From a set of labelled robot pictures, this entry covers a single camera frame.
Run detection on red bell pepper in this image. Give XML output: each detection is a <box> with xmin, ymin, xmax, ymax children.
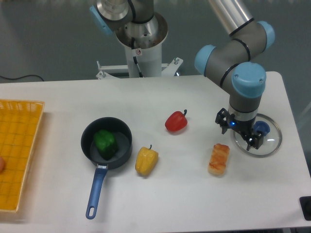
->
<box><xmin>165</xmin><ymin>109</ymin><xmax>188</xmax><ymax>132</ymax></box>

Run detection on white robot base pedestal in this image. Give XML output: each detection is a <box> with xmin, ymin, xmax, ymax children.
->
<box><xmin>96</xmin><ymin>13</ymin><xmax>183</xmax><ymax>80</ymax></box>

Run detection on green bell pepper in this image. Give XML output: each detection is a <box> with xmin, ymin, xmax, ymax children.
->
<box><xmin>93</xmin><ymin>130</ymin><xmax>119</xmax><ymax>160</ymax></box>

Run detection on dark pot blue handle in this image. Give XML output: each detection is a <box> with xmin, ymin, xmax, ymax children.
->
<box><xmin>81</xmin><ymin>117</ymin><xmax>132</xmax><ymax>219</ymax></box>

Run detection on yellow bell pepper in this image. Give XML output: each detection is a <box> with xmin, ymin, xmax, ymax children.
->
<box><xmin>135</xmin><ymin>145</ymin><xmax>159</xmax><ymax>176</ymax></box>

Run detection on glass lid blue knob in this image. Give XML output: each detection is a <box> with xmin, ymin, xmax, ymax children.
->
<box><xmin>233</xmin><ymin>113</ymin><xmax>283</xmax><ymax>158</ymax></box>

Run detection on yellow woven basket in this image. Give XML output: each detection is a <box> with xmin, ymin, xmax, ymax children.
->
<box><xmin>0</xmin><ymin>99</ymin><xmax>45</xmax><ymax>213</ymax></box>

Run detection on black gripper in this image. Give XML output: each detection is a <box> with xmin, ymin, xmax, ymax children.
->
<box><xmin>215</xmin><ymin>108</ymin><xmax>264</xmax><ymax>151</ymax></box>

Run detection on black pedestal cable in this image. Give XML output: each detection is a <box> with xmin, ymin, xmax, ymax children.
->
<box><xmin>131</xmin><ymin>36</ymin><xmax>144</xmax><ymax>78</ymax></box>

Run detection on black floor cable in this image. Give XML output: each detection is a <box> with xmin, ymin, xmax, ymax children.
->
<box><xmin>0</xmin><ymin>74</ymin><xmax>45</xmax><ymax>82</ymax></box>

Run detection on orange toasted bread piece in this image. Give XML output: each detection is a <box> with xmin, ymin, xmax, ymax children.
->
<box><xmin>208</xmin><ymin>144</ymin><xmax>230</xmax><ymax>175</ymax></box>

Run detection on black device at edge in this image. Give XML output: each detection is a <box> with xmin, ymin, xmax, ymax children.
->
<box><xmin>299</xmin><ymin>196</ymin><xmax>311</xmax><ymax>221</ymax></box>

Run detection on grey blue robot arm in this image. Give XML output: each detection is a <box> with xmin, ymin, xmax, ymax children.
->
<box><xmin>90</xmin><ymin>0</ymin><xmax>275</xmax><ymax>149</ymax></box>

